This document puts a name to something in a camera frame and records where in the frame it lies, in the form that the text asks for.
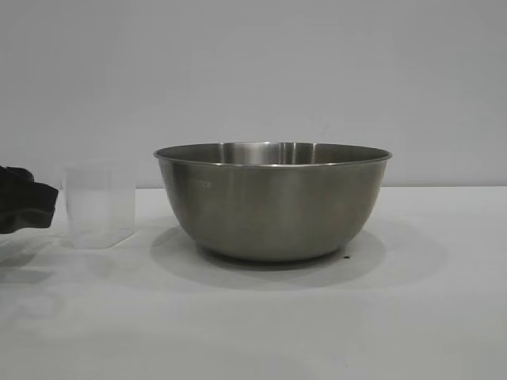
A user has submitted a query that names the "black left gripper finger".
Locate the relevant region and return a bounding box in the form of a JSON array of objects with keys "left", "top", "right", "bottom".
[
  {"left": 0, "top": 180, "right": 60, "bottom": 230},
  {"left": 0, "top": 165, "right": 36, "bottom": 188}
]

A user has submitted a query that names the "clear plastic measuring cup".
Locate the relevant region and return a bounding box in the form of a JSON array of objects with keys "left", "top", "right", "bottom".
[{"left": 59, "top": 160, "right": 137, "bottom": 250}]

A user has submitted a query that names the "stainless steel mixing bowl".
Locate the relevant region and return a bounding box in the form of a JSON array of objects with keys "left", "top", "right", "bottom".
[{"left": 151, "top": 141, "right": 391, "bottom": 263}]

